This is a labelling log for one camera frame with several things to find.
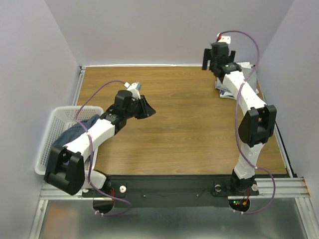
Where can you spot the grey tank top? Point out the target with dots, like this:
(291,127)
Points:
(246,69)

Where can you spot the folded white printed tank top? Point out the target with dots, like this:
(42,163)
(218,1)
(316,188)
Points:
(225,93)

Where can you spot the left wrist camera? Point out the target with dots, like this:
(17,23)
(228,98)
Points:
(134,88)

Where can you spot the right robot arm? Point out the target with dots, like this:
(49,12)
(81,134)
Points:
(258,122)

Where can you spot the white plastic laundry basket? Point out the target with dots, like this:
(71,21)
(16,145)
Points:
(60,120)

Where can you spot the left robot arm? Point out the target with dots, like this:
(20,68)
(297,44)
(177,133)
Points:
(65,169)

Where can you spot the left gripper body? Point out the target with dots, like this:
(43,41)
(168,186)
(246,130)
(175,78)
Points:
(132,111)

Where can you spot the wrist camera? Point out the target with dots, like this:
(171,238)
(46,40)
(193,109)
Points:
(134,88)
(223,39)

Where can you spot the blue tank top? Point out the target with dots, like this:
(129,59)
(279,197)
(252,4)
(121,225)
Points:
(75,131)

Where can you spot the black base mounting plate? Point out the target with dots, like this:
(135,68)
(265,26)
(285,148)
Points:
(168,191)

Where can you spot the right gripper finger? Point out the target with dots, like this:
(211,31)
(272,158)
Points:
(232,56)
(206,59)

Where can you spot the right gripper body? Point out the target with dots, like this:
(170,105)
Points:
(207,53)

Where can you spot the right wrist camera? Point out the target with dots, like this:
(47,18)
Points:
(223,39)

